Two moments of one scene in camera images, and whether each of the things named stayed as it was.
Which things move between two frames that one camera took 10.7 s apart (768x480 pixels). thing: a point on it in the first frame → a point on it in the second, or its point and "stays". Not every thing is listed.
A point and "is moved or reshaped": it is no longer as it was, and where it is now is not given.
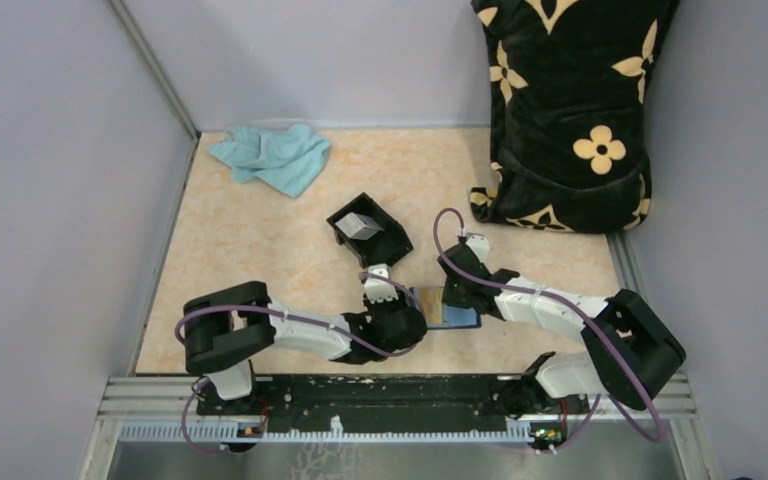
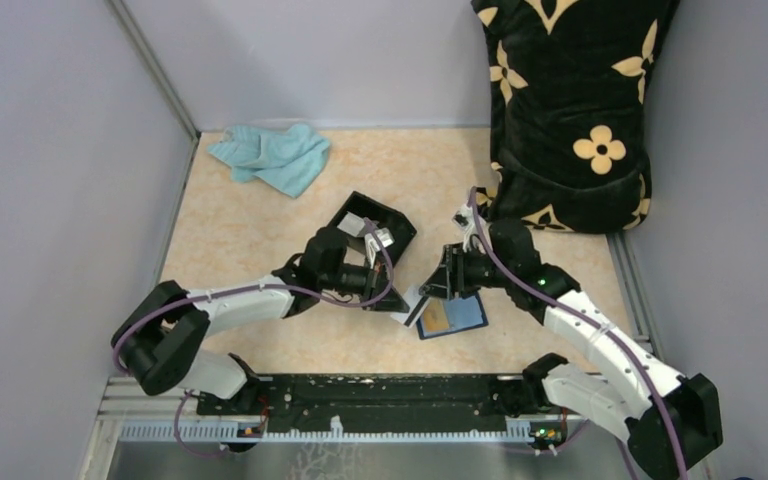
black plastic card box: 369,232 is moved or reshaped
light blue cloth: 287,160 stays
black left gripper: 402,302 → 377,281
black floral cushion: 569,81 stays
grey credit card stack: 359,226 stays
